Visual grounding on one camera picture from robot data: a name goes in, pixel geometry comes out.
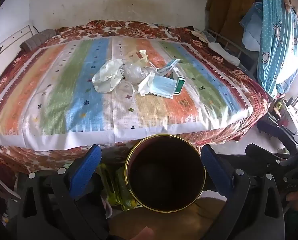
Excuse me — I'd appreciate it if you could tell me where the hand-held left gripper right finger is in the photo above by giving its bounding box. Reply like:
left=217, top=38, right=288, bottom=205
left=200, top=144, right=286, bottom=240

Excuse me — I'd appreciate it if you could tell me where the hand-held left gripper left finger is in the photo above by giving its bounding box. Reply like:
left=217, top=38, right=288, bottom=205
left=16, top=144, right=109, bottom=240

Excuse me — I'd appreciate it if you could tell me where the dark bin with gold rim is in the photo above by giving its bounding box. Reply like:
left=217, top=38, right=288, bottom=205
left=124, top=134, right=206, bottom=213

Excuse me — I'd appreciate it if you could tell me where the clear plastic cup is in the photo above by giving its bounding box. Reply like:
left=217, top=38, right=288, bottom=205
left=114, top=80, right=135, bottom=102

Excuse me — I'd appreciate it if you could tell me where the green box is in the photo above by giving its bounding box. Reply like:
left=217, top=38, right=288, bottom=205
left=173, top=76, right=186, bottom=95

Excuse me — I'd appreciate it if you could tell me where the white plastic bag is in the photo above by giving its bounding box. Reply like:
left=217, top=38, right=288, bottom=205
left=92, top=59, right=124, bottom=93

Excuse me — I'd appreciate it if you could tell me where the blue face mask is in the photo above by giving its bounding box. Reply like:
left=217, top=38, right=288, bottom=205
left=149, top=76, right=177, bottom=98

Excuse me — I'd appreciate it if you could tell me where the white mask wrapper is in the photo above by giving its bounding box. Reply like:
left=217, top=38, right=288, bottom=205
left=137, top=72, right=156, bottom=96

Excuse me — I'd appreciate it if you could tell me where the clear plastic bag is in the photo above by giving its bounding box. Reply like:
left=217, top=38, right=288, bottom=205
left=122, top=61, right=152, bottom=84

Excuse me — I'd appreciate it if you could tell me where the silver blue wrapper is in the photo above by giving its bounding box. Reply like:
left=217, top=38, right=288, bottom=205
left=159, top=59, right=181, bottom=75

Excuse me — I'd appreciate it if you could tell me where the yellow packet with red label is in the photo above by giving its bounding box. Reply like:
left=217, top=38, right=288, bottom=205
left=125, top=50, right=149, bottom=67

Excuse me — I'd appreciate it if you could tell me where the yellow green plastic bag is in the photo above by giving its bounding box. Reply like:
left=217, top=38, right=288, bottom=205
left=96, top=164, right=144, bottom=212

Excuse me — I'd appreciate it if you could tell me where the brown floral blanket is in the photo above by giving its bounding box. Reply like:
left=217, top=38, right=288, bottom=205
left=0, top=19, right=270, bottom=175

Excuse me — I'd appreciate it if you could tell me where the striped colourful mat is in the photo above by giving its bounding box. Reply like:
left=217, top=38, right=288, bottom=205
left=0, top=36, right=255, bottom=152

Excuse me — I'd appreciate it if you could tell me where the blue dotted cloth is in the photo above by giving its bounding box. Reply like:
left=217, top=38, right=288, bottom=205
left=255, top=0, right=298, bottom=98

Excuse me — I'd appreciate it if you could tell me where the white cloth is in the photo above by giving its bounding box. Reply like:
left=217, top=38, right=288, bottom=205
left=208, top=42, right=241, bottom=65

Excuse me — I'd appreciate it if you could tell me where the light blue cloth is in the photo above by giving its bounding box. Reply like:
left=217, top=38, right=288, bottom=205
left=240, top=2, right=262, bottom=53

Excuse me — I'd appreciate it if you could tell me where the white wooden headboard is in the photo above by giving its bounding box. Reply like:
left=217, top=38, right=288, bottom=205
left=0, top=25, right=40, bottom=73

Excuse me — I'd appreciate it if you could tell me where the brown hanging coat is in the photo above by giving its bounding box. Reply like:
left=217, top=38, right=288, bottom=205
left=205, top=0, right=256, bottom=34

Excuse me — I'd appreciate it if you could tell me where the metal bed frame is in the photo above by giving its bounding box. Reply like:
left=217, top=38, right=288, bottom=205
left=206, top=29, right=260, bottom=80

